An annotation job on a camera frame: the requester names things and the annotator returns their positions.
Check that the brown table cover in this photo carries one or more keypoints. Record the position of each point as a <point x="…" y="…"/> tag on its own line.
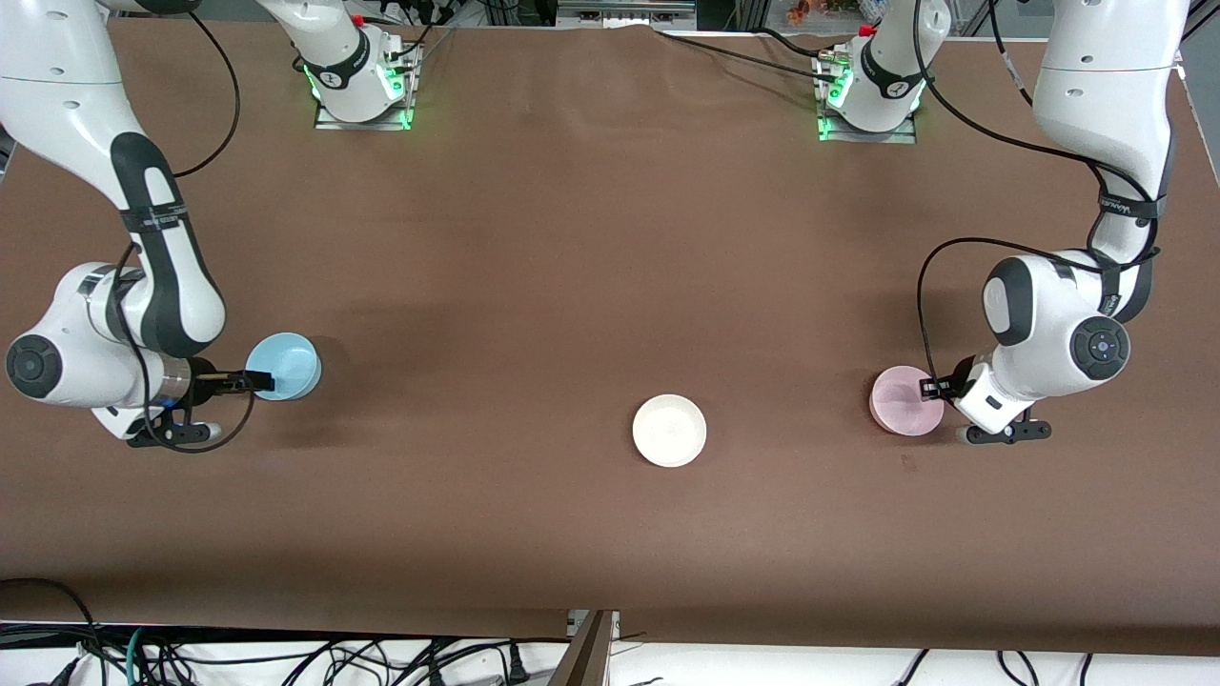
<point x="610" y="286"/>

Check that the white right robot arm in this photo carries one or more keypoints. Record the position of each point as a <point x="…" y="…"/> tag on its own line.
<point x="57" y="76"/>

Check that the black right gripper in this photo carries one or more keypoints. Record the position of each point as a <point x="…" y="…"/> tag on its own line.
<point x="203" y="378"/>

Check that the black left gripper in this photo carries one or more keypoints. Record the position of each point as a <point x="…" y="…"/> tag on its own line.
<point x="960" y="373"/>

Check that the small metal bracket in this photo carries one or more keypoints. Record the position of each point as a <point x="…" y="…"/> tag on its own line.
<point x="575" y="621"/>

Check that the pink bowl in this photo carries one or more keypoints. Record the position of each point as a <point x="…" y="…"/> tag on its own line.
<point x="901" y="405"/>

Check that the white bowl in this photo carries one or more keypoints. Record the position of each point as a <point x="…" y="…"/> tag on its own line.
<point x="669" y="431"/>

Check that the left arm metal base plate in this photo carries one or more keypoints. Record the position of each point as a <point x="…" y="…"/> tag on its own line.
<point x="886" y="137"/>

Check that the orange background object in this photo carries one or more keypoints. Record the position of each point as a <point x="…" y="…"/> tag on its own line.
<point x="805" y="11"/>

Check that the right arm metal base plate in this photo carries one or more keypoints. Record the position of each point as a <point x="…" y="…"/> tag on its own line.
<point x="362" y="125"/>

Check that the aluminium frame bar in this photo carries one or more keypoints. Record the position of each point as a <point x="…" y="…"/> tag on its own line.
<point x="583" y="657"/>

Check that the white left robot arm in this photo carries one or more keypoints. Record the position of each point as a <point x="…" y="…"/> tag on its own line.
<point x="1096" y="95"/>

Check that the grey metal box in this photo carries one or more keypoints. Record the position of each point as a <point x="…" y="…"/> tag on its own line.
<point x="624" y="14"/>

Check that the light blue bowl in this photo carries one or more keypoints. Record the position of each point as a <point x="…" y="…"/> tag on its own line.
<point x="291" y="362"/>

